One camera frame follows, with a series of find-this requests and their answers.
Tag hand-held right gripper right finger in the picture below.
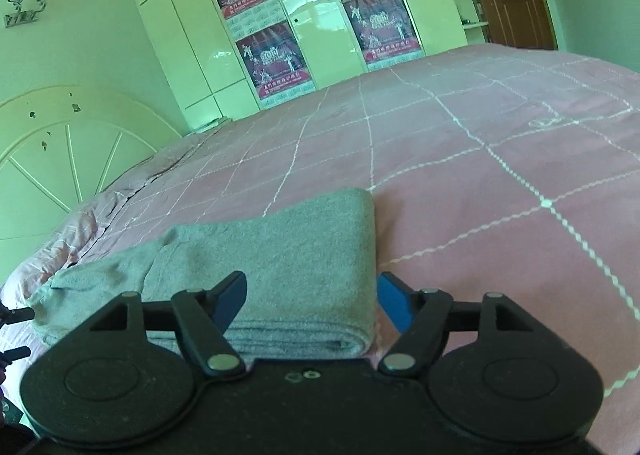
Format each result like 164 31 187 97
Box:
376 272 538 378

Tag grey pants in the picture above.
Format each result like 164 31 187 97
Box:
27 188 377 361

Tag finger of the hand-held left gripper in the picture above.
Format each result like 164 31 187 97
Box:
0 346 32 366
0 306 36 327

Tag pink pillow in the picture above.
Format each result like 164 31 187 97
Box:
0 195 126 288

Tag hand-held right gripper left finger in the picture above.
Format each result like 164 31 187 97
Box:
89 271 248 378

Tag bed with pink checked sheet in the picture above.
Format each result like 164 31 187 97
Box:
0 45 640 455

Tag cream round headboard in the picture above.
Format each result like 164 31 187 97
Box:
0 85 186 286

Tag stack of books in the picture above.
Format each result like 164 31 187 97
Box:
187 118 233 133

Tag cream glossy wardrobe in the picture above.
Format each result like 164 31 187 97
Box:
111 0 468 131

